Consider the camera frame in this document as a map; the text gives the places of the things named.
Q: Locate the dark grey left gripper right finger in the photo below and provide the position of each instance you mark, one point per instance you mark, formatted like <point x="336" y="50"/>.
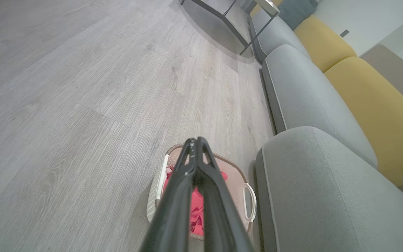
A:
<point x="220" y="220"/>

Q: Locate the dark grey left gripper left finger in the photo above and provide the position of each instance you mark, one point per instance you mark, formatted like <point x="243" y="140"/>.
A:
<point x="173" y="217"/>

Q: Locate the beige perforated laundry basket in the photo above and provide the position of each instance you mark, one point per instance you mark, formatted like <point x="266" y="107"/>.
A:
<point x="236" y="185"/>

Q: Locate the red crumpled clothing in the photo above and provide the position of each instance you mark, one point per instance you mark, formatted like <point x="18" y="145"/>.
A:
<point x="197" y="210"/>

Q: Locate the grey fabric sofa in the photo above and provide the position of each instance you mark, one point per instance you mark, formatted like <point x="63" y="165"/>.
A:
<point x="310" y="182"/>

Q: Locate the teal throw pillow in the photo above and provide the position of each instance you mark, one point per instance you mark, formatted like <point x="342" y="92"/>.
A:
<point x="296" y="12"/>

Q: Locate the metal frame coffee table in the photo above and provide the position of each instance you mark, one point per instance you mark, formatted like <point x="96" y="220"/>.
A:
<point x="268" y="6"/>

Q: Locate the grey wall socket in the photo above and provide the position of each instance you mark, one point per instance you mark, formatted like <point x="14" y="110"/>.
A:
<point x="344" y="33"/>

